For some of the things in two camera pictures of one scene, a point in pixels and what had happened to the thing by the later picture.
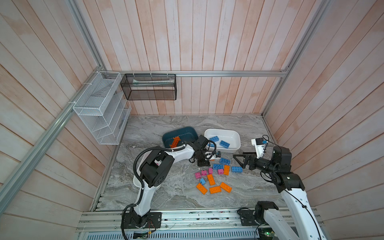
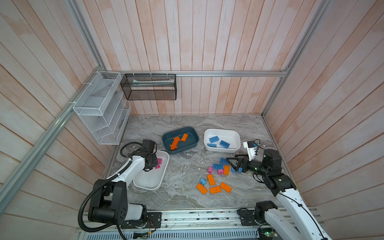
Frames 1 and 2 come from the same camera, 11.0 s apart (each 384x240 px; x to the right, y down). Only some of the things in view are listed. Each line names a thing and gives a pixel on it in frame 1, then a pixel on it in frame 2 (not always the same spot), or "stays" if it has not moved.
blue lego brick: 214,138 stays
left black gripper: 203,163 to 155,162
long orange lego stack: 175,142 stays
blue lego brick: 225,161 stays
